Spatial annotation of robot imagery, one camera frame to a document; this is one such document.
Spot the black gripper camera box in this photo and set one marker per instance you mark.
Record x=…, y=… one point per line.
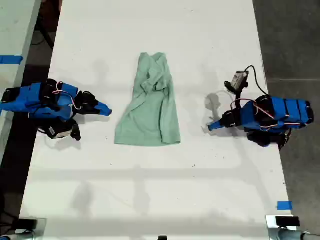
x=58, y=132
x=239, y=79

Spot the long blue tape strip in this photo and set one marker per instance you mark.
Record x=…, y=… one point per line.
x=11, y=59

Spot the silver metal table clamp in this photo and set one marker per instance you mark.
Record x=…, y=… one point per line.
x=271, y=228

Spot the white side table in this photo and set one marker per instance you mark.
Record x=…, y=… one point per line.
x=15, y=30

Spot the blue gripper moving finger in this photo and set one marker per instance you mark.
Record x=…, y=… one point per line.
x=217, y=127
x=103, y=113

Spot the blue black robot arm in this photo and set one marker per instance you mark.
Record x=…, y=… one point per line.
x=37, y=102
x=280, y=115

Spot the black camera stalk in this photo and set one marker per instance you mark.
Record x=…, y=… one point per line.
x=75, y=131
x=233, y=88

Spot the pale green t-shirt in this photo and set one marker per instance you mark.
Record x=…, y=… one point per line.
x=150, y=117

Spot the small black edge clip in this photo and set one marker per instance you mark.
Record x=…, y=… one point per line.
x=162, y=237

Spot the short blue tape strip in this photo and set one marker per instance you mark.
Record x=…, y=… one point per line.
x=284, y=205

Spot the small black box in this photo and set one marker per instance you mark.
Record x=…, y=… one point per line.
x=28, y=223
x=287, y=221

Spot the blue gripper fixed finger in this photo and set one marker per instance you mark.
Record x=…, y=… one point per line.
x=104, y=106
x=216, y=123

